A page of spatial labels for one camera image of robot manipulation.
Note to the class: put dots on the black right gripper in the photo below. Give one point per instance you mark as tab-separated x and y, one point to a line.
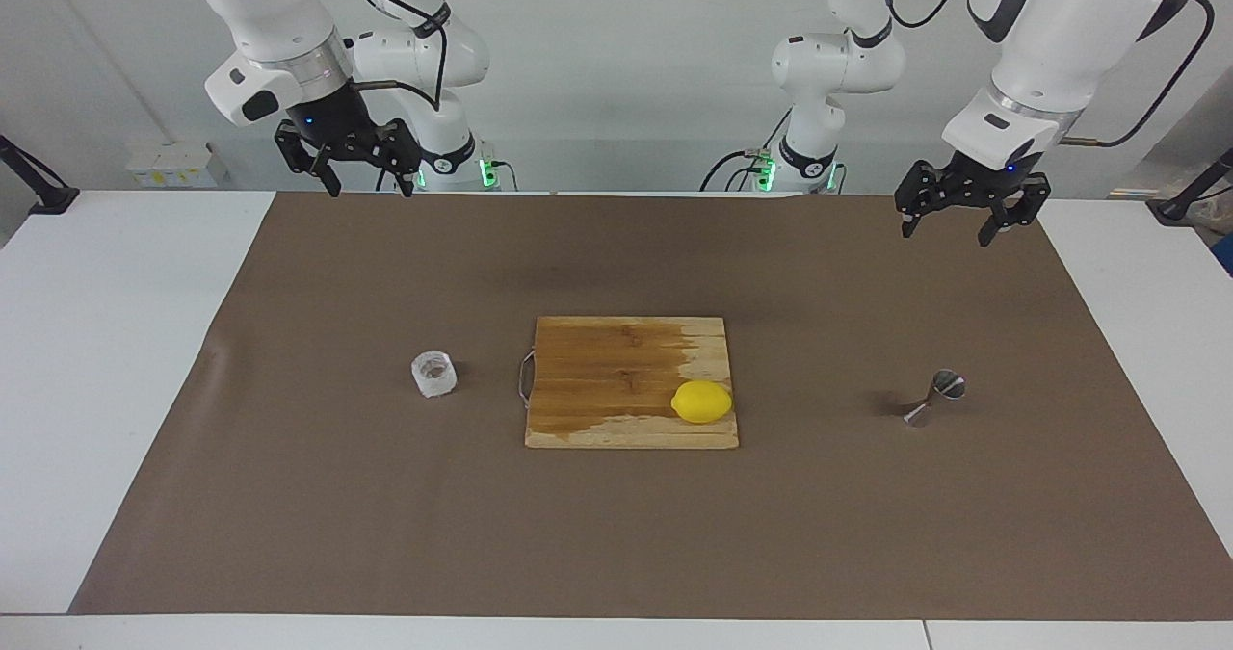
337	120

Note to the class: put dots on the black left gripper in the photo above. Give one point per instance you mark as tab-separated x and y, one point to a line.
992	186

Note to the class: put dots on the steel jigger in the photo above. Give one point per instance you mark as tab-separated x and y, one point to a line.
947	383

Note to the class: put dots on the small clear glass cup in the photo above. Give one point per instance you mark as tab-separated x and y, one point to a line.
433	378

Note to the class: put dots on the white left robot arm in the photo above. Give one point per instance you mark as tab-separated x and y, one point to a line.
1050	34

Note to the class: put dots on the green lit base connector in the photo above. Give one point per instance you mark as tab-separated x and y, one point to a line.
764	170
489	168

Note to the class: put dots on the white boxes stack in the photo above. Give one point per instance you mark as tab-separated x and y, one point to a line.
173	168

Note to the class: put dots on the blue object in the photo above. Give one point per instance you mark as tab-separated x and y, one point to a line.
1225	255

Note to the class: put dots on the wooden cutting board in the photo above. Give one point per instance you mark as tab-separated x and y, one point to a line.
597	380

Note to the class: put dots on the yellow lemon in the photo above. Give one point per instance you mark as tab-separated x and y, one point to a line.
701	402

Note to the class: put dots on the brown table mat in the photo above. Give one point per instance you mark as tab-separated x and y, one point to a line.
385	534

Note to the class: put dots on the black clamp mount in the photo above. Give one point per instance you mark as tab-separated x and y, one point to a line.
1175	209
53	199

